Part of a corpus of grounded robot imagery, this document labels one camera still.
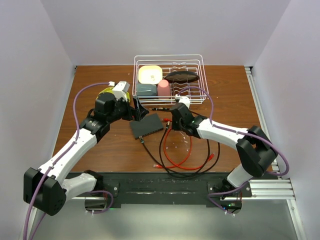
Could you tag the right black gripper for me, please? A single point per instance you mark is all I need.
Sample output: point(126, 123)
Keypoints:
point(174, 125)

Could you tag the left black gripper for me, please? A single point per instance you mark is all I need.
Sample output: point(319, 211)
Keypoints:
point(137, 113)

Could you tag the black network switch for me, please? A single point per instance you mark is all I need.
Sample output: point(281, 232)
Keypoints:
point(150, 124)

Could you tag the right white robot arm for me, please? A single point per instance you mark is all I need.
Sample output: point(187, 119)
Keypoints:
point(252, 145)

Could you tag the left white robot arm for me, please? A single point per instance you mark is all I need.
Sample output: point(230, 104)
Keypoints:
point(48, 188)

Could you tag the grey-blue cup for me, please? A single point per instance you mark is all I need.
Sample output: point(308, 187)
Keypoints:
point(146, 90)

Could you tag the pink plastic cup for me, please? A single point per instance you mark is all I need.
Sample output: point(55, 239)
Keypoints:
point(163, 89)

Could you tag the green scalloped plate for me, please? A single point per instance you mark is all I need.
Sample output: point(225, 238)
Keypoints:
point(110, 90)

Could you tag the yellow square bowl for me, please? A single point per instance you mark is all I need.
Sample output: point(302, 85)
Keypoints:
point(150, 74)

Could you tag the dark brown oval plate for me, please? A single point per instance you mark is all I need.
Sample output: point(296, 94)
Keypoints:
point(182, 77)

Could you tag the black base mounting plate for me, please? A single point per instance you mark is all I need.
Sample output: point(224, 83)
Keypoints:
point(158, 188)

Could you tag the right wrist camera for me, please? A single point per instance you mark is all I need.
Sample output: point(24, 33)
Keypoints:
point(183, 99)

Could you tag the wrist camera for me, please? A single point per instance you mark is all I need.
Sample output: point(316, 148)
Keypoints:
point(120, 91)
point(183, 99)

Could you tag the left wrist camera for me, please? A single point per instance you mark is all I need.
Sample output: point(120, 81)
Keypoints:
point(120, 91)

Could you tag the white wire dish rack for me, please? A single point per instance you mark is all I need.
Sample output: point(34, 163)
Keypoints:
point(196, 91)

